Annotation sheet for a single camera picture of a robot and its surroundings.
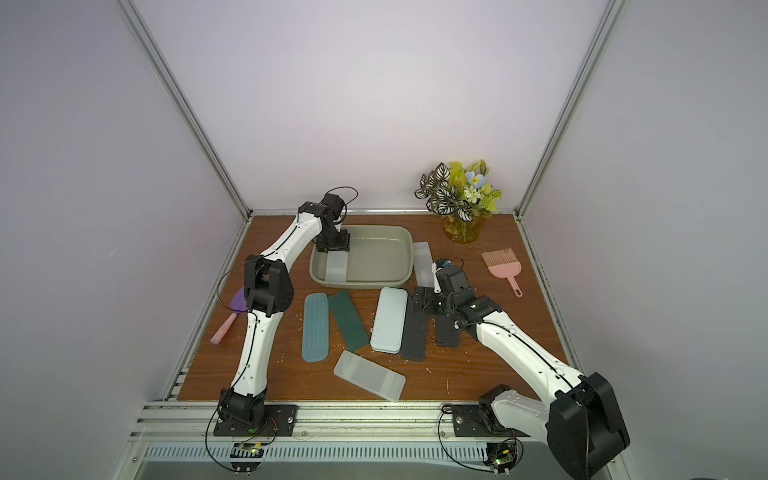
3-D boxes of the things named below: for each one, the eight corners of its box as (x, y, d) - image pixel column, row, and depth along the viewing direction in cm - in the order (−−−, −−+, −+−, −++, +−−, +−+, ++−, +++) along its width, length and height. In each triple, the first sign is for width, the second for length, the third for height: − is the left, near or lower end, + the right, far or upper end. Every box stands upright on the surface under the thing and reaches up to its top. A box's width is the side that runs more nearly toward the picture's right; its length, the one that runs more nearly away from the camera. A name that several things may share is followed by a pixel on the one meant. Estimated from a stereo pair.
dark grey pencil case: (402, 359, 85) (403, 334, 70) (407, 304, 96) (408, 272, 81) (421, 361, 85) (426, 336, 69) (424, 306, 96) (428, 274, 81)
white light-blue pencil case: (368, 349, 86) (367, 347, 85) (381, 288, 100) (380, 284, 98) (400, 355, 85) (400, 352, 83) (409, 292, 98) (409, 288, 97)
